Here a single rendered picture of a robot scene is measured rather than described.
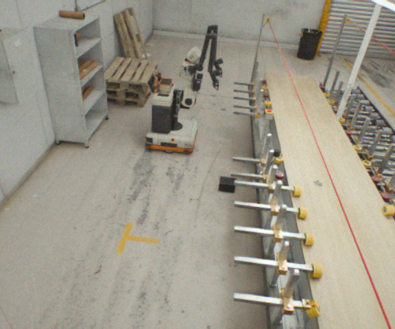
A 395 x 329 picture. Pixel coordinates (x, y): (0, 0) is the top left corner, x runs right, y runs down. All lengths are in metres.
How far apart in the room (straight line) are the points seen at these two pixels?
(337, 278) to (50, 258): 2.42
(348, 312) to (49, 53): 3.85
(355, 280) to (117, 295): 1.84
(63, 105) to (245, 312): 3.23
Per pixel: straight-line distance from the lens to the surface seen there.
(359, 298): 2.21
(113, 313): 2.94
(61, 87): 4.44
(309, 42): 9.49
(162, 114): 4.30
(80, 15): 4.62
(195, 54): 4.13
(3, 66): 3.54
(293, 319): 2.31
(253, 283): 3.16
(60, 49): 4.26
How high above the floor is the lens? 2.52
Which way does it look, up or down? 35 degrees down
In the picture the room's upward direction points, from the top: 5 degrees clockwise
